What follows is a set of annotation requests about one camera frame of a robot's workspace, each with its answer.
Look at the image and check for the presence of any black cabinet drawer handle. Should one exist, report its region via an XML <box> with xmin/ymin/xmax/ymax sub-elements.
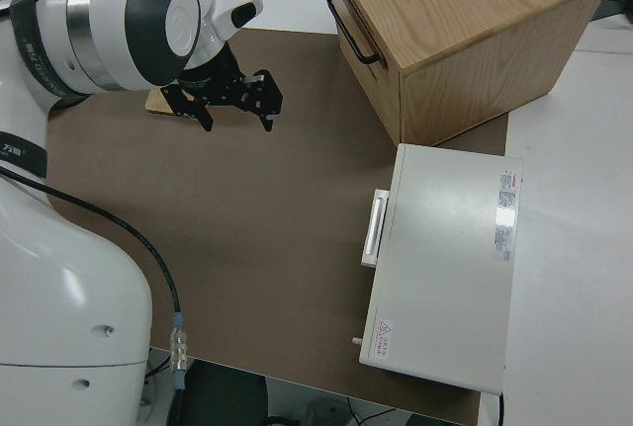
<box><xmin>325</xmin><ymin>0</ymin><xmax>383</xmax><ymax>66</ymax></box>

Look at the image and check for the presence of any small wooden block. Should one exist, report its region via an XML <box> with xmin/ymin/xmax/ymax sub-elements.
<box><xmin>143</xmin><ymin>89</ymin><xmax>185</xmax><ymax>119</ymax></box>

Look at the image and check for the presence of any white text label sticker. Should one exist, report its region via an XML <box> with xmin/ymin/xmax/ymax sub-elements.
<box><xmin>491</xmin><ymin>168</ymin><xmax>521</xmax><ymax>264</ymax></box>

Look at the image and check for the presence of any black strap on arm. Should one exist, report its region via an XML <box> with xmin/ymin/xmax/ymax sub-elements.
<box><xmin>8</xmin><ymin>0</ymin><xmax>88</xmax><ymax>104</ymax></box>

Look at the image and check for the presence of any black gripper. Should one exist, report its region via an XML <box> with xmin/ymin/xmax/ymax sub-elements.
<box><xmin>165</xmin><ymin>46</ymin><xmax>285</xmax><ymax>134</ymax></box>

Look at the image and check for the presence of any brown table mat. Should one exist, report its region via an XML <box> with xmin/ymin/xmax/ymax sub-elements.
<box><xmin>45</xmin><ymin>28</ymin><xmax>510</xmax><ymax>426</ymax></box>

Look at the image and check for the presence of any metal cable connector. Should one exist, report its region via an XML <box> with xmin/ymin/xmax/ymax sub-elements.
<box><xmin>167</xmin><ymin>312</ymin><xmax>191</xmax><ymax>393</ymax></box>

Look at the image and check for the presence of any wooden drawer cabinet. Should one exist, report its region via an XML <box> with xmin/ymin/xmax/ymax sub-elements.
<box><xmin>321</xmin><ymin>0</ymin><xmax>612</xmax><ymax>147</ymax></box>

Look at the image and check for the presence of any black chair under table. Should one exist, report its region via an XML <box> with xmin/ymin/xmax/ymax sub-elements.
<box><xmin>166</xmin><ymin>359</ymin><xmax>271</xmax><ymax>426</ymax></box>

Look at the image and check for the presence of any red warning sticker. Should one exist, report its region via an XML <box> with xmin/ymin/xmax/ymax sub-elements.
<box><xmin>373</xmin><ymin>317</ymin><xmax>395</xmax><ymax>358</ymax></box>

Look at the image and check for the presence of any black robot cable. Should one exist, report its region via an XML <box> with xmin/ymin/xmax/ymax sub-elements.
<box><xmin>0</xmin><ymin>164</ymin><xmax>182</xmax><ymax>317</ymax></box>

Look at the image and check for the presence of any white oven door handle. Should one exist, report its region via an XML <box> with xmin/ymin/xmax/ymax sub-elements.
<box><xmin>360</xmin><ymin>189</ymin><xmax>391</xmax><ymax>268</ymax></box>

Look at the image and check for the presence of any white oven appliance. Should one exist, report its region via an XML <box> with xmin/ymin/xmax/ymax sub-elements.
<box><xmin>357</xmin><ymin>142</ymin><xmax>524</xmax><ymax>394</ymax></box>

